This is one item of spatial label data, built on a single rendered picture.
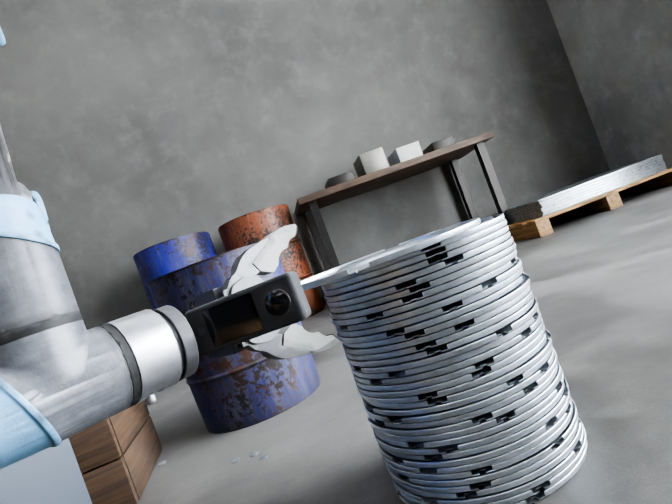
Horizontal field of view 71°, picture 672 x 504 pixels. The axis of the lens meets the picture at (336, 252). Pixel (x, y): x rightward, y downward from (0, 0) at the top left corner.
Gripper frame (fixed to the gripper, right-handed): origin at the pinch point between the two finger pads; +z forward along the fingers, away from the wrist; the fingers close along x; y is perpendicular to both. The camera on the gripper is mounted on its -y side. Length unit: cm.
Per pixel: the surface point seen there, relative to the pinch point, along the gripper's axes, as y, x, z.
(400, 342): -1.8, 11.3, 7.8
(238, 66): 258, -189, 245
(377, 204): 211, -33, 302
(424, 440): -2.2, 23.4, 5.1
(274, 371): 71, 22, 38
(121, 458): 74, 23, -5
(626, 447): -18.7, 34.1, 23.1
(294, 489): 31.8, 34.0, 6.5
